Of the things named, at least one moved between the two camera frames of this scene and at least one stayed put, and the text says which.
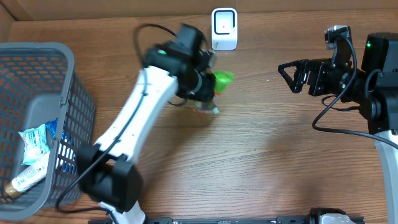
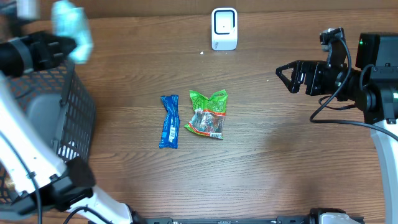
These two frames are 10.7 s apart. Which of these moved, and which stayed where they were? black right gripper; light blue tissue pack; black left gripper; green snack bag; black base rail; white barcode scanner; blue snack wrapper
Moved: blue snack wrapper; light blue tissue pack; black left gripper; green snack bag
Stayed: white barcode scanner; black right gripper; black base rail
